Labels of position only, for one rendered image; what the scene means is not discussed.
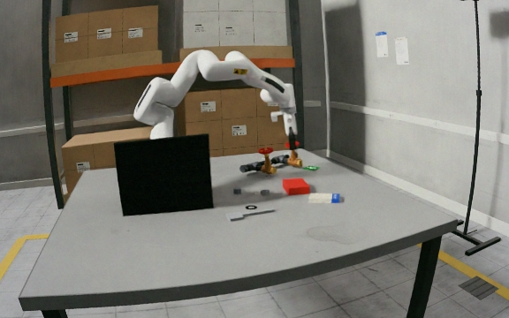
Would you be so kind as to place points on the green square tag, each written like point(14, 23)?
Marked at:
point(311, 168)

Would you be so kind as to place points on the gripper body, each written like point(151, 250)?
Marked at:
point(291, 123)

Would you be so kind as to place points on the red rectangular block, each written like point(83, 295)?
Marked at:
point(295, 186)

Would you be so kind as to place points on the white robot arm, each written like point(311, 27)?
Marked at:
point(235, 67)

